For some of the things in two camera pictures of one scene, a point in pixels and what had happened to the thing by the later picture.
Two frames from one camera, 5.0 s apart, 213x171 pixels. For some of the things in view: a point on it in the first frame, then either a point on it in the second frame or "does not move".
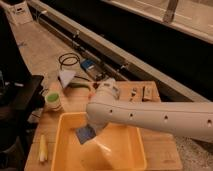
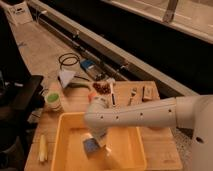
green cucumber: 80,85 does not move
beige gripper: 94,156 → 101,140
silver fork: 133,93 does not move
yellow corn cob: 43,148 does not move
